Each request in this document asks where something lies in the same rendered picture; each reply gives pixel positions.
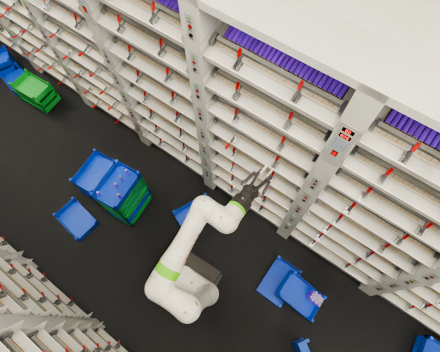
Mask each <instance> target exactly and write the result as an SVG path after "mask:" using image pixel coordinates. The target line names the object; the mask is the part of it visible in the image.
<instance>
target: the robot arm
mask: <svg viewBox="0 0 440 352"><path fill-rule="evenodd" d="M266 168H267V164H266V165H265V167H264V168H263V169H262V168H261V169H260V170H259V171H257V172H255V171H253V172H252V173H251V174H250V175H249V176H248V177H247V178H246V179H244V180H242V181H241V183H240V185H242V186H243V189H242V190H241V192H239V193H236V194H235V196H234V197H233V198H232V199H231V201H230V202H229V203H228V204H227V206H223V205H220V204H219V203H218V202H216V201H215V200H213V199H212V198H210V197H209V196H206V195H201V196H198V197H196V198H195V199H194V200H193V202H192V204H191V207H190V210H189V212H188V214H187V216H186V219H185V220H184V222H183V224H182V226H181V228H180V229H179V231H178V233H177V234H176V236H175V238H174V240H173V241H172V242H171V244H170V246H169V247H168V248H167V250H166V251H165V253H164V254H163V255H162V257H161V258H160V259H159V260H160V261H159V262H158V263H157V265H156V267H155V268H154V270H153V271H152V273H151V274H150V276H149V278H148V280H147V282H146V284H145V295H146V296H147V298H148V299H149V300H151V301H152V302H154V303H156V304H158V305H159V306H161V307H163V308H164V309H166V310H167V311H168V312H170V313H171V314H172V315H173V316H174V317H175V318H176V319H177V320H178V321H179V322H181V323H185V324H189V323H193V322H194V321H196V320H197V319H198V317H199V316H200V314H201V312H202V310H204V308H206V307H208V306H212V305H213V304H214V303H216V301H217V300H218V298H219V290H218V288H217V287H216V286H215V285H214V284H213V283H212V282H210V281H209V280H207V279H206V278H204V277H203V276H201V275H200V274H198V273H197V272H195V271H194V270H192V269H191V268H190V267H188V266H185V265H184V264H185V263H186V260H187V258H188V256H189V254H190V251H191V249H192V247H193V245H194V244H195V242H196V240H197V238H198V236H199V235H200V233H201V231H202V229H203V227H204V226H205V224H206V223H209V224H210V225H212V226H213V227H215V228H216V229H217V230H218V231H219V232H221V233H224V234H229V233H232V232H234V231H235V230H236V229H237V227H238V225H239V223H240V221H241V220H242V218H243V216H244V215H245V214H246V213H247V212H248V210H249V209H250V207H251V204H252V202H253V201H254V199H255V198H257V197H261V198H263V197H264V195H265V192H266V190H267V188H268V187H269V185H270V183H271V181H270V180H269V179H270V178H271V176H272V175H271V173H272V171H273V170H274V168H272V169H271V171H270V172H269V173H268V174H267V175H266V177H265V179H264V180H263V181H262V182H261V183H260V184H259V185H258V186H254V182H255V181H256V179H257V177H258V176H261V175H262V173H263V172H264V171H265V169H266ZM253 176H255V177H254V178H253V180H252V182H251V184H248V185H245V184H246V183H247V182H248V181H249V180H250V179H251V178H252V177H253ZM266 183H267V184H266ZM265 184H266V186H265V188H264V189H263V192H262V193H260V194H258V190H259V189H260V188H261V187H262V186H263V185H265Z"/></svg>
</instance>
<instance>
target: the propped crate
mask: <svg viewBox="0 0 440 352"><path fill-rule="evenodd" d="M309 291H317V292H318V294H321V297H323V298H324V299H325V300H326V299H327V297H326V296H325V295H323V294H322V293H320V292H319V291H318V290H316V289H315V288H314V287H313V286H312V285H311V284H309V283H308V282H307V281H305V280H304V279H303V278H302V277H301V276H300V275H298V274H297V272H296V271H293V270H289V272H288V274H287V275H286V277H285V279H284V280H283V281H282V283H281V285H280V287H279V288H278V290H277V292H276V293H275V295H276V296H278V297H279V298H280V299H282V300H283V301H284V302H285V303H286V304H287V305H289V306H290V307H291V308H293V309H294V310H295V311H296V312H297V313H299V314H300V315H301V316H302V317H304V318H305V319H306V320H308V321H310V322H312V323H313V322H314V319H313V318H314V316H315V315H316V312H317V311H318V309H319V307H317V306H315V305H314V303H311V302H310V301H311V300H308V299H307V297H306V295H307V293H308V292H309Z"/></svg>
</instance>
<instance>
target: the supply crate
mask: <svg viewBox="0 0 440 352"><path fill-rule="evenodd" d="M125 169H127V170H128V171H129V173H130V174H129V175H127V174H126V172H125ZM120 175H121V176H122V177H123V179H124V181H121V180H120V178H119V176H120ZM141 177H142V175H141V174H140V172H139V171H138V170H137V171H136V170H134V169H132V168H130V167H128V166H126V165H124V164H123V163H121V162H119V160H117V159H116V160H115V164H114V166H113V167H112V168H111V169H110V170H109V172H108V173H107V175H106V176H105V177H104V178H103V179H102V181H101V182H100V184H99V185H98V186H97V187H96V188H95V190H94V191H93V193H92V192H91V193H90V195H91V196H92V197H93V198H94V199H96V200H98V201H99V202H101V203H103V204H104V205H107V206H108V207H110V208H111V209H113V210H115V211H116V212H117V210H118V209H119V208H120V207H121V205H122V203H123V202H124V201H125V200H126V198H127V197H128V195H129V194H130V192H131V191H132V190H133V188H134V187H135V185H136V184H137V183H138V181H139V180H140V178H141ZM115 182H116V183H117V185H118V186H119V188H117V187H116V186H115V185H114V183H115ZM97 191H99V192H100V193H101V195H102V196H101V197H100V196H99V195H98V194H97V193H96V192H97ZM118 193H119V194H120V195H121V196H122V198H121V199H120V198H119V197H118V196H117V194H118Z"/></svg>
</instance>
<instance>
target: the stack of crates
mask: <svg viewBox="0 0 440 352"><path fill-rule="evenodd" d="M93 151H94V152H93V153H92V154H91V156H90V157H89V158H88V159H87V160H86V161H85V163H84V164H83V165H82V167H81V168H80V169H79V171H77V172H76V174H75V175H74V176H73V178H70V179H69V180H70V181H71V182H72V183H73V184H74V185H75V186H76V187H77V188H79V190H81V192H83V194H84V195H86V196H88V197H90V198H91V199H93V200H95V199H94V198H93V197H92V196H91V195H90V193H91V192H92V193H93V191H94V190H95V188H96V187H97V186H98V185H99V184H100V182H101V181H102V179H103V178H104V177H105V176H106V175H107V173H108V172H109V170H110V169H111V168H112V167H113V166H114V164H115V159H111V158H110V157H108V156H106V155H104V154H102V153H100V152H98V151H97V150H96V149H93ZM95 201H96V200H95Z"/></svg>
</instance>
